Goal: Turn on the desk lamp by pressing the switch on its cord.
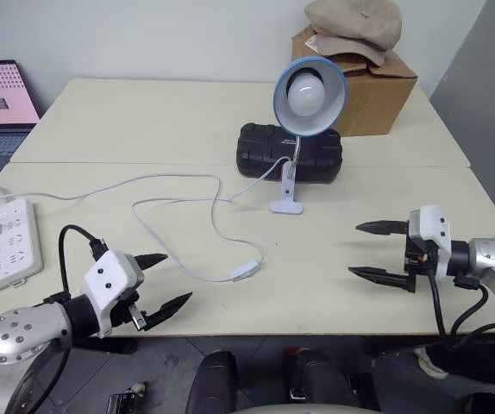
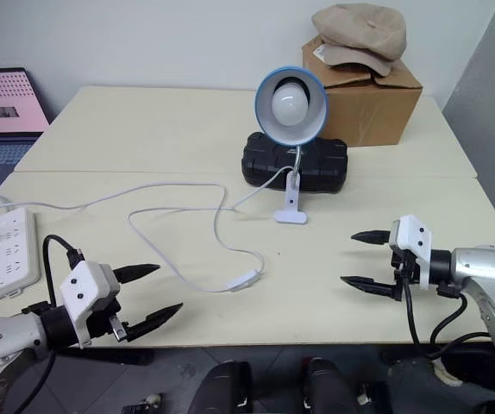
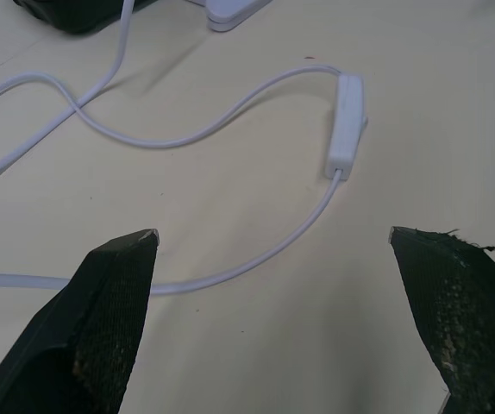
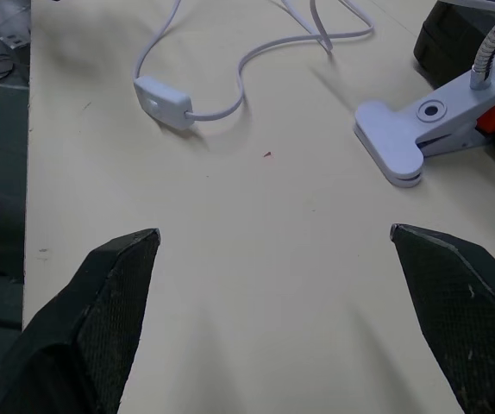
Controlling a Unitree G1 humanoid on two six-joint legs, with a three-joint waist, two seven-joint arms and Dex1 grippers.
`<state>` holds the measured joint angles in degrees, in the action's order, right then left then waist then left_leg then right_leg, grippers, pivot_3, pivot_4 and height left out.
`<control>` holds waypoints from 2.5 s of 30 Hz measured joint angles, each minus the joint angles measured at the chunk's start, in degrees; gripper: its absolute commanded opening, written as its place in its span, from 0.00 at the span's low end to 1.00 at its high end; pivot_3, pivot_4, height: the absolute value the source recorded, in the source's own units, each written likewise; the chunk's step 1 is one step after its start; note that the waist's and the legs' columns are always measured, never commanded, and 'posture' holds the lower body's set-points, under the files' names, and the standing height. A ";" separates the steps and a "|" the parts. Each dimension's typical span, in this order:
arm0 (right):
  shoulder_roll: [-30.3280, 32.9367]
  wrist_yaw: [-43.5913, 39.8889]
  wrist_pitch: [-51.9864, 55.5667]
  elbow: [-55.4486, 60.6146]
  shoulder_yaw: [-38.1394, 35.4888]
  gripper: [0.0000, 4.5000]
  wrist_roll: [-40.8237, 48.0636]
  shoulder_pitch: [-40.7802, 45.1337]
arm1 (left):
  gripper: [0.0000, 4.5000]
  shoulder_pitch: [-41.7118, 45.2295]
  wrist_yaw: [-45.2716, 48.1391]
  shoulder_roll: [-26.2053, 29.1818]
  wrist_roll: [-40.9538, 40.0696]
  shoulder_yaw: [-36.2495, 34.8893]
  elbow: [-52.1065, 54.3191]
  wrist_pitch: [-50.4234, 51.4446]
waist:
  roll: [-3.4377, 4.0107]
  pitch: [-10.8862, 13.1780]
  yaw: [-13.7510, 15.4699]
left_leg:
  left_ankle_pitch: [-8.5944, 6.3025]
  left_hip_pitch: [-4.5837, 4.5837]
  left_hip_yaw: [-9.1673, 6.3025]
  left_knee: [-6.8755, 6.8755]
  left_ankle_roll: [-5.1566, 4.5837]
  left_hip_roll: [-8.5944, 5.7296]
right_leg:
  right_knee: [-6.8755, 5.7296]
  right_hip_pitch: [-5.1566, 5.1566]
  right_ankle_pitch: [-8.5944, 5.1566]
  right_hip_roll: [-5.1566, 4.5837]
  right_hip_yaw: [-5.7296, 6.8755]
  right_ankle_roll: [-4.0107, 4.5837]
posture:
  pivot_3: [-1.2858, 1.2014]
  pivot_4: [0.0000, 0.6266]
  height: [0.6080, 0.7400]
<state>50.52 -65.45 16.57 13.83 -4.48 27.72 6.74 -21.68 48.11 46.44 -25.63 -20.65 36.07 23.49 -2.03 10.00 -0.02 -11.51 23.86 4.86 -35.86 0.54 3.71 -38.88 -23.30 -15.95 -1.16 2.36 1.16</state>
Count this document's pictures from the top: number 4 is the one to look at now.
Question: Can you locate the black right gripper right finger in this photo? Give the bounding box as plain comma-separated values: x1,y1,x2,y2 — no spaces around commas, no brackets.
389,223,495,414

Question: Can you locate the white cable with inline switch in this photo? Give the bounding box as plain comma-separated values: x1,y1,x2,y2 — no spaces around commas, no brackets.
133,0,375,122

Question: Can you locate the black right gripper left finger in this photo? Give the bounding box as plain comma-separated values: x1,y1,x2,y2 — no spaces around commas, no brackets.
0,228,162,414

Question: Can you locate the white inline cable switch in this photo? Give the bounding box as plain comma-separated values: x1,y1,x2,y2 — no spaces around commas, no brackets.
133,76,193,130

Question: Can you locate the white lamp clamp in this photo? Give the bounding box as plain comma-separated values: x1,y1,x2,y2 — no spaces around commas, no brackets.
353,48,495,188

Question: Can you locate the black box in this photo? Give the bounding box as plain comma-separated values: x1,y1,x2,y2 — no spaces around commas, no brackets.
412,0,495,90

